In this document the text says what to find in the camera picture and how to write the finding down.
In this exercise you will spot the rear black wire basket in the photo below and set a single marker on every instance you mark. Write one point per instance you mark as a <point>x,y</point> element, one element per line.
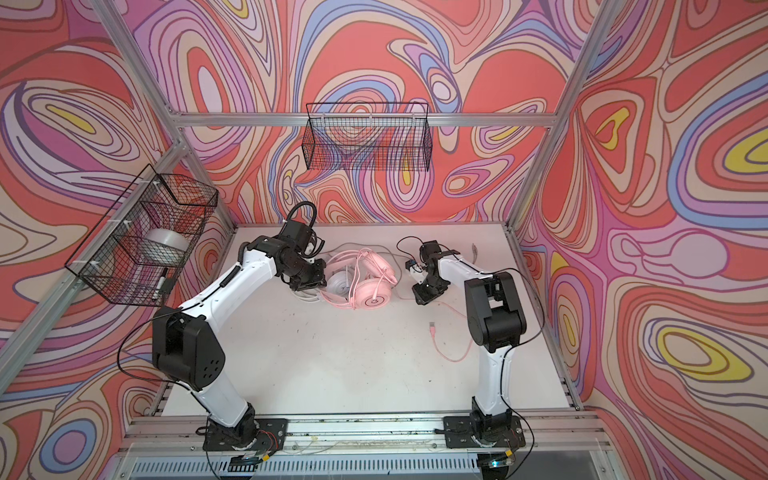
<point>368,136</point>

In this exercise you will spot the grey tape roll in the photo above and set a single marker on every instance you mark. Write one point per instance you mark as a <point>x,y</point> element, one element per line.
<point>164,247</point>

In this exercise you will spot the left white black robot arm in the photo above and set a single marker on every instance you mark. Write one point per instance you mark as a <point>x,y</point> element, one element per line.
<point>185,344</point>

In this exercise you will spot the white perforated cable duct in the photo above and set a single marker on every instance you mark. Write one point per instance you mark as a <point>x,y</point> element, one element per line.
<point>304,467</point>

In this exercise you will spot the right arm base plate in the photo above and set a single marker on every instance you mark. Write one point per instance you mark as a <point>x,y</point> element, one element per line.
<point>478,431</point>

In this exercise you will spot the pink headphones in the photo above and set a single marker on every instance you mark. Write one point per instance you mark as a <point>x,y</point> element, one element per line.
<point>372,284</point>

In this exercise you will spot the left black wire basket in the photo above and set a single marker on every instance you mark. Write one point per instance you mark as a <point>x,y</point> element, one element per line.
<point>110,262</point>

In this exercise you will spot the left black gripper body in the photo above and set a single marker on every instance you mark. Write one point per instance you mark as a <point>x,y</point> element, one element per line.
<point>305,274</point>

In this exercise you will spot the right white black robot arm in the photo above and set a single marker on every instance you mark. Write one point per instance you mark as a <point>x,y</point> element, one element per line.
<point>496,322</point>

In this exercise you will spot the black wire basket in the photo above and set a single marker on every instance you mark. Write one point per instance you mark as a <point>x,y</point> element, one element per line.
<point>110,262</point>
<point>368,136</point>

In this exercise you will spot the aluminium front rail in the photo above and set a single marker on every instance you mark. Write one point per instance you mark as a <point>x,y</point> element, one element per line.
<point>544,430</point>

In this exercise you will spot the black white marker pen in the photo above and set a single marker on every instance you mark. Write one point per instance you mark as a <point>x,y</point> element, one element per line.
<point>158,290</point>

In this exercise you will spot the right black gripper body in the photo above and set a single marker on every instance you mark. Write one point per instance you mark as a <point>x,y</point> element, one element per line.
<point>431,288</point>

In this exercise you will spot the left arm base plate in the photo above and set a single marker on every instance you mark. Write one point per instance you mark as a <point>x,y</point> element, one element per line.
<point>259,435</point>

